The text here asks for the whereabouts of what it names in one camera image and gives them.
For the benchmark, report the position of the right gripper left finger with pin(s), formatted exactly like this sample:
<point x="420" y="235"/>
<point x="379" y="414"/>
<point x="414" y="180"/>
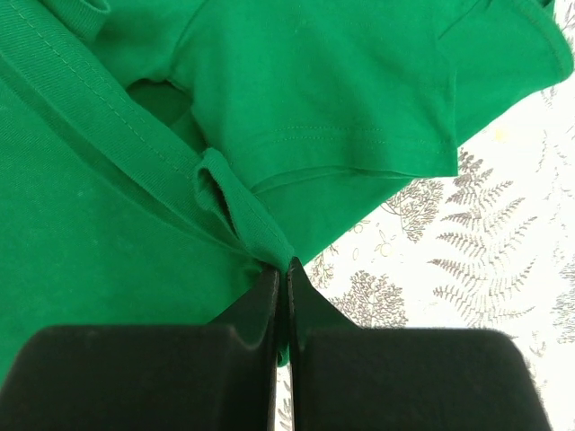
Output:
<point x="218" y="376"/>

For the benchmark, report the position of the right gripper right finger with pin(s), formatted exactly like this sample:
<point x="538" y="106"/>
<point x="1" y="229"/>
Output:
<point x="348" y="378"/>

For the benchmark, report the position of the green t shirt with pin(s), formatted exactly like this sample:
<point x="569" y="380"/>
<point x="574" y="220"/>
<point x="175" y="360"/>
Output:
<point x="156" y="154"/>

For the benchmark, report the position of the floral table mat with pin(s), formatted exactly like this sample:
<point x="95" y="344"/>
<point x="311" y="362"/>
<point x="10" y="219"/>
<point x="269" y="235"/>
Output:
<point x="449" y="251"/>

